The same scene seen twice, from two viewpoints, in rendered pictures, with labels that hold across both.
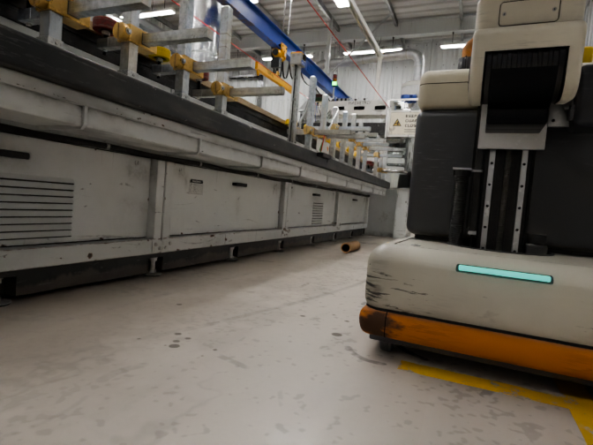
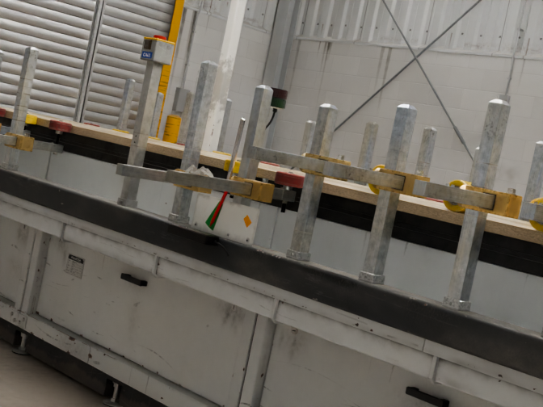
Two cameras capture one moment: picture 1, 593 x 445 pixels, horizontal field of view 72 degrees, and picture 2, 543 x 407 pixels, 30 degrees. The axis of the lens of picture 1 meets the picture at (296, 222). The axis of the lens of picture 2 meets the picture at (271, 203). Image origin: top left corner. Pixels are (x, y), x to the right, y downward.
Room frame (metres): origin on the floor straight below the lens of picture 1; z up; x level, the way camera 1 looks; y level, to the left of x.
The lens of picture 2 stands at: (4.02, -2.63, 0.96)
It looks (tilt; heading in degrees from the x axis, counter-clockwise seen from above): 3 degrees down; 113
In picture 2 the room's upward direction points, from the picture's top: 12 degrees clockwise
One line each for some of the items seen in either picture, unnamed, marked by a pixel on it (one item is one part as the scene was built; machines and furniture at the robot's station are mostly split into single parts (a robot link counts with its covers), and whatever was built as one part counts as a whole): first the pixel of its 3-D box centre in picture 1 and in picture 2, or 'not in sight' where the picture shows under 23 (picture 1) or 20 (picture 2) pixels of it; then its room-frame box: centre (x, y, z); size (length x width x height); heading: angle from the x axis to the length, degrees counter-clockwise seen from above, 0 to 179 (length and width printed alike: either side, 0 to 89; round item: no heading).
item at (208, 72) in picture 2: (310, 114); (193, 143); (2.65, -0.03, 0.93); 0.04 x 0.04 x 0.48; 67
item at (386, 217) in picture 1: (355, 164); not in sight; (5.75, -0.76, 0.95); 1.65 x 0.70 x 1.90; 67
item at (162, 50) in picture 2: (297, 60); (157, 52); (2.41, 0.07, 1.18); 0.07 x 0.07 x 0.08; 67
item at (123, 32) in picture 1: (135, 39); not in sight; (1.28, 0.54, 0.83); 0.14 x 0.06 x 0.05; 157
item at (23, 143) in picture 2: (224, 91); (18, 141); (1.75, 0.35, 0.81); 0.14 x 0.06 x 0.05; 157
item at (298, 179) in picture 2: not in sight; (287, 191); (2.96, -0.03, 0.85); 0.08 x 0.08 x 0.11
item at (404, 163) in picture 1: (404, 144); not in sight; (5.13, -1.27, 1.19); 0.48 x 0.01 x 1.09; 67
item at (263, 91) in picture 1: (236, 93); (8, 140); (1.74, 0.30, 0.81); 0.43 x 0.03 x 0.04; 67
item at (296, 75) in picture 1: (294, 105); (140, 134); (2.40, 0.07, 0.93); 0.05 x 0.05 x 0.45; 67
